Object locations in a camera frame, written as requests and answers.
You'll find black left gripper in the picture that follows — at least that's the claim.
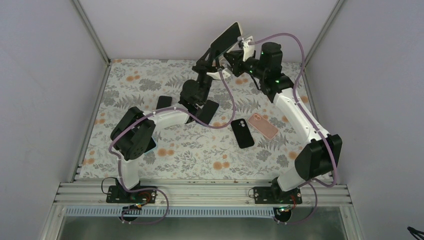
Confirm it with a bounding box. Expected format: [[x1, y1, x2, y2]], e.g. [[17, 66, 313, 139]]
[[191, 47, 220, 104]]

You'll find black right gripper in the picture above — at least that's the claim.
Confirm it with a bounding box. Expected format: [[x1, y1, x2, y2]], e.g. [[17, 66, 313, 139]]
[[223, 51, 266, 81]]

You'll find beige phone case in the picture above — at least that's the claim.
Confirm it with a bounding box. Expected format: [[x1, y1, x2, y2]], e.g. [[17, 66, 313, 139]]
[[209, 21, 244, 61]]

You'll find black smartphone from pink case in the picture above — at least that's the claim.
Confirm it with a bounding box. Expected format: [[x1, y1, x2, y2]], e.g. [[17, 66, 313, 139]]
[[197, 100, 220, 125]]

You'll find pink phone case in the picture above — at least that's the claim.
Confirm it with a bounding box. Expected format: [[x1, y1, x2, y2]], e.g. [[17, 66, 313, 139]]
[[247, 113, 279, 140]]

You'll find black phone light blue case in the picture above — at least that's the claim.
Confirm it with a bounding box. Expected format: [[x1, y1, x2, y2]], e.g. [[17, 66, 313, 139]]
[[144, 137, 157, 154]]

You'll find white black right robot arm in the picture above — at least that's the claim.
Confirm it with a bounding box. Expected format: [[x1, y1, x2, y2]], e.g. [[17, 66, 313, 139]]
[[223, 42, 343, 204]]

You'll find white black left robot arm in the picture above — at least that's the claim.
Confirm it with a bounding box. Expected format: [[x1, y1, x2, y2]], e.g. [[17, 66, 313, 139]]
[[108, 47, 227, 203]]

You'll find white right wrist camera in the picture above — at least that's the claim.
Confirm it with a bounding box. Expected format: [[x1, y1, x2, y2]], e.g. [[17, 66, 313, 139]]
[[237, 35, 255, 62]]

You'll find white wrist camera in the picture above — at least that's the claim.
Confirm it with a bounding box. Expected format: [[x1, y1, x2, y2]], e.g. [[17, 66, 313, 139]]
[[206, 68, 232, 80], [237, 35, 255, 62]]

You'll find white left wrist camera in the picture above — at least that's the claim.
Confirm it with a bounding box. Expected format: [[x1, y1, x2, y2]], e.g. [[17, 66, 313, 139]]
[[206, 68, 232, 80]]

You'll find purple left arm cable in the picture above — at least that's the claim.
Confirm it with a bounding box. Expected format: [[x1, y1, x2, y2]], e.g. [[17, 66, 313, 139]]
[[108, 68, 237, 226]]

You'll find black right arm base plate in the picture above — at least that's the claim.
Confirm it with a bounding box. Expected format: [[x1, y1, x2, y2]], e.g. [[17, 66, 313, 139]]
[[252, 186, 303, 205]]

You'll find aluminium rail frame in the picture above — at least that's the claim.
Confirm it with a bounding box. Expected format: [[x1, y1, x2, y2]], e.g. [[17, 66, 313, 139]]
[[53, 9, 352, 223]]

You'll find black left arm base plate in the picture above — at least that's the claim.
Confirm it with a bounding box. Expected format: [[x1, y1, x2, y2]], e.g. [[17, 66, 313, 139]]
[[105, 185, 157, 205]]

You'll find white slotted cable duct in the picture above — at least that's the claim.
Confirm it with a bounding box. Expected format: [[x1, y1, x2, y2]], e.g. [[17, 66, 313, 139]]
[[65, 206, 278, 218]]

